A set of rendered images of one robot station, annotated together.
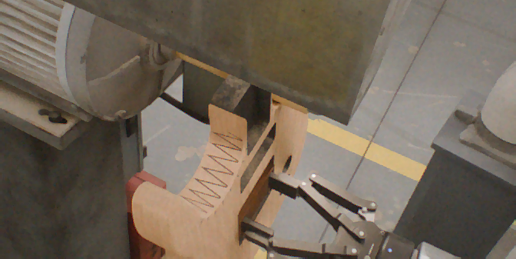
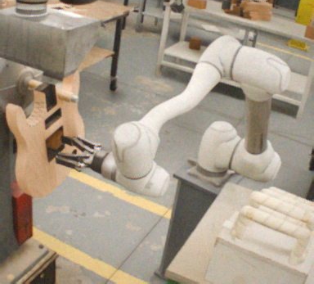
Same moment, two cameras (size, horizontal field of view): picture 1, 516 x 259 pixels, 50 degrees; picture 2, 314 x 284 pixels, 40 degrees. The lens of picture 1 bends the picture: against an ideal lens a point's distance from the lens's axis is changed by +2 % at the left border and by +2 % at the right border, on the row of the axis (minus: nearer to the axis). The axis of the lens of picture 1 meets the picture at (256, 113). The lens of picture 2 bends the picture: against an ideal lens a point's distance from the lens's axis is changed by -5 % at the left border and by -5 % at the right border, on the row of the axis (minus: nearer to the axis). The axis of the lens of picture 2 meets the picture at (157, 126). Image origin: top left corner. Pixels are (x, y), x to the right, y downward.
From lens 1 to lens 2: 0.94 m
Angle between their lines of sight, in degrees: 18
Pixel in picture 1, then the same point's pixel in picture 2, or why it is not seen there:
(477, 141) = (195, 173)
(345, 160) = (151, 217)
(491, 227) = not seen: hidden behind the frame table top
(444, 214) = (186, 218)
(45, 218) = not seen: outside the picture
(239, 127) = (42, 96)
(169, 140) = (42, 201)
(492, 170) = (200, 185)
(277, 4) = (45, 45)
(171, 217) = (16, 110)
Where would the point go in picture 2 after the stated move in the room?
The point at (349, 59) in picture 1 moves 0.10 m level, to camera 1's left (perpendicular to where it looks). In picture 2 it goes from (61, 56) to (29, 51)
